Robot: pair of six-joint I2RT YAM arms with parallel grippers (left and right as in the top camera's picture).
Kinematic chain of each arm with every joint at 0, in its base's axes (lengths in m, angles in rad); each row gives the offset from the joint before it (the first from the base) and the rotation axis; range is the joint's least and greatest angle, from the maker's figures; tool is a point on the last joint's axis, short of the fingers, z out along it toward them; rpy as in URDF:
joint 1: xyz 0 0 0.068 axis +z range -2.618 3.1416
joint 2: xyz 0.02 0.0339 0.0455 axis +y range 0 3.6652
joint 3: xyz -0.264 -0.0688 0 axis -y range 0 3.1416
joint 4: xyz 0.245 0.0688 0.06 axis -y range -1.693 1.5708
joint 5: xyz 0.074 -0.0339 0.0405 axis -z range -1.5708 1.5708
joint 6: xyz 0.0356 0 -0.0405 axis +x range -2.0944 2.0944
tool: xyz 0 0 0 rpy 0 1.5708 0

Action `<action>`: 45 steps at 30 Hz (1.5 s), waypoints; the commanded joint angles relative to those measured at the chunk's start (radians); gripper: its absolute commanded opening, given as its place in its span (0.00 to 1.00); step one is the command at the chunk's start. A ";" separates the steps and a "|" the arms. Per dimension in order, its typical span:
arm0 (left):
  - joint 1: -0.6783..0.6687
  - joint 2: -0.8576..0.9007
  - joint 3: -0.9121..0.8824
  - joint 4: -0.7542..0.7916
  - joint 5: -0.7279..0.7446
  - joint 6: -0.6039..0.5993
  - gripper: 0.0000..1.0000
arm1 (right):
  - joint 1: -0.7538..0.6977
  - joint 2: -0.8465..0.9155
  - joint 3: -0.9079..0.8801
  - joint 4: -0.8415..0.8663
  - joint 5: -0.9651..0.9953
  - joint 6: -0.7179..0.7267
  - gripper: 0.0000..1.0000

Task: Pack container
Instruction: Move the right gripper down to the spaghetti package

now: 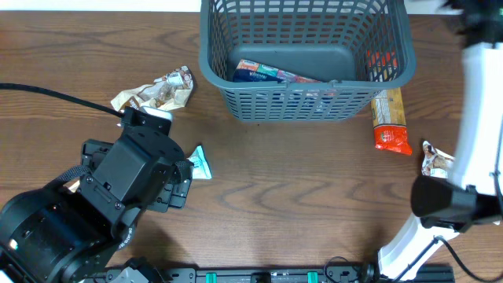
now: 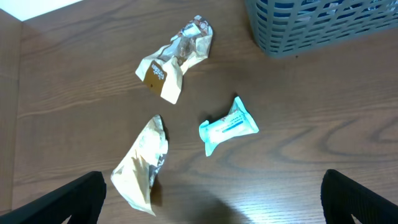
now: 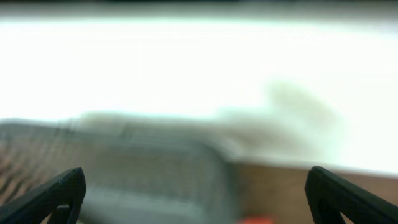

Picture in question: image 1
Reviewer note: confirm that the crumpled beige paper bag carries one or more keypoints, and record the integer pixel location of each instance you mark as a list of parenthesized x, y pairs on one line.
[(73, 188)]

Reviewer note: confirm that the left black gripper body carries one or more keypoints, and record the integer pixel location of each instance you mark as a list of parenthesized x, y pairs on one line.
[(128, 230)]

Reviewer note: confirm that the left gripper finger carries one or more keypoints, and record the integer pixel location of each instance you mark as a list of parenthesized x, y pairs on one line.
[(93, 152), (171, 196)]

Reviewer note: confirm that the teal wrapped snack pack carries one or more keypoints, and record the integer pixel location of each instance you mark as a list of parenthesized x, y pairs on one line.
[(201, 169)]

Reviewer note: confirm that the orange tan pasta package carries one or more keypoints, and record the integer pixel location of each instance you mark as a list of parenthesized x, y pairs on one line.
[(388, 115)]

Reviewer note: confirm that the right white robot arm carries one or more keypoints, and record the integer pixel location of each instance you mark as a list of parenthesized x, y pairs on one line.
[(472, 192)]

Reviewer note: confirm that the grey plastic mesh basket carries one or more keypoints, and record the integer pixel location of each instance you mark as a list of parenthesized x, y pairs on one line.
[(326, 40)]

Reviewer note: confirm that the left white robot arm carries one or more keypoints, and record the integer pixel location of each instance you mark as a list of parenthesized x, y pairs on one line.
[(69, 229)]

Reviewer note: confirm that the beige snack bag with window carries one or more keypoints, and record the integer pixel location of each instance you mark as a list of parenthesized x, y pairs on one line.
[(166, 93)]

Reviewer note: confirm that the Kleenex tissue multipack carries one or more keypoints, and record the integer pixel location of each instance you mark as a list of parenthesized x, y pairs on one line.
[(296, 104)]

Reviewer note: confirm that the beige cookie bag right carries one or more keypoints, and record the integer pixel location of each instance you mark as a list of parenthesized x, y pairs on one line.
[(436, 163)]

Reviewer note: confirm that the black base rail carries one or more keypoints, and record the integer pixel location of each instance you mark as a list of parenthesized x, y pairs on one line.
[(139, 270)]

